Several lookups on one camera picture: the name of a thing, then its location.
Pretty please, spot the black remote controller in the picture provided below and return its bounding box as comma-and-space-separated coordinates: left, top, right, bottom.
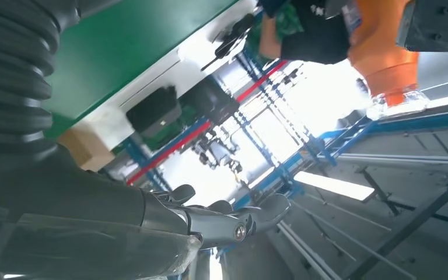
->
201, 13, 257, 73

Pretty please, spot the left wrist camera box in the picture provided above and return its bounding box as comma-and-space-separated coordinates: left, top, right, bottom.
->
395, 0, 448, 53

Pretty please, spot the blue metal rack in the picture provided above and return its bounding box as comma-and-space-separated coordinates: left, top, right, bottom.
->
123, 50, 448, 209

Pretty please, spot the black carrying case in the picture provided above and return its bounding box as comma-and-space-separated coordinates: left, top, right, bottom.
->
126, 85, 183, 139

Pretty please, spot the person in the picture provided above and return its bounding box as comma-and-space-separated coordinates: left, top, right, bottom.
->
257, 0, 360, 65

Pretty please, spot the green table mat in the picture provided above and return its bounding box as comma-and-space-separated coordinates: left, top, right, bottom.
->
40, 0, 244, 139

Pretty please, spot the brown cardboard box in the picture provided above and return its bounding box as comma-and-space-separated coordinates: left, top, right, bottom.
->
58, 127, 116, 173

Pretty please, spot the ceiling light strip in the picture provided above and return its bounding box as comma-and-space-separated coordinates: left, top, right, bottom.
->
293, 171, 376, 203

